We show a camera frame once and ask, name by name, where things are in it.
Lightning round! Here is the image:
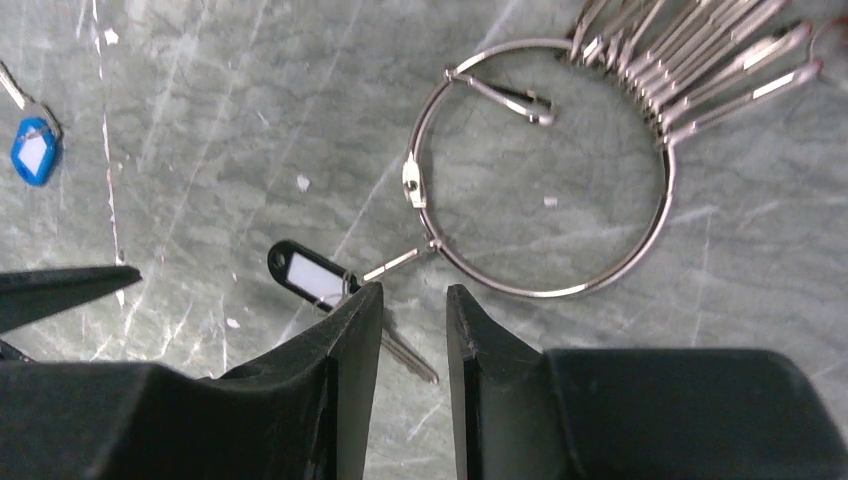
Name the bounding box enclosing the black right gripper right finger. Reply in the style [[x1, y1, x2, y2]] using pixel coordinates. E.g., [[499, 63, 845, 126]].
[[446, 284, 847, 479]]

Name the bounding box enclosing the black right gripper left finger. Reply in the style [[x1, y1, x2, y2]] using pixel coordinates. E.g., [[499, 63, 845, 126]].
[[1, 283, 384, 479]]

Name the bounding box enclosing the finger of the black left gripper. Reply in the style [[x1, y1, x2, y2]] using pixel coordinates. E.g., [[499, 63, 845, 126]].
[[1, 265, 142, 334]]

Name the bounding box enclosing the key with black tag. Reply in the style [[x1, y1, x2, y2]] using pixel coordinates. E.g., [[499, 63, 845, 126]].
[[267, 240, 439, 384]]

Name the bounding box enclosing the key with blue tag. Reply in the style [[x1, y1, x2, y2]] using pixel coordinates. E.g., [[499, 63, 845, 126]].
[[1, 62, 63, 187]]

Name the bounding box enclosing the bunch of silver clips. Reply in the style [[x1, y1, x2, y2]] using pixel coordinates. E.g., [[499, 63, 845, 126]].
[[558, 1, 824, 148]]

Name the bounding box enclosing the key with red tag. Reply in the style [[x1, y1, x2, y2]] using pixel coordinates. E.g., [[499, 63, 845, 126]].
[[808, 15, 847, 92]]

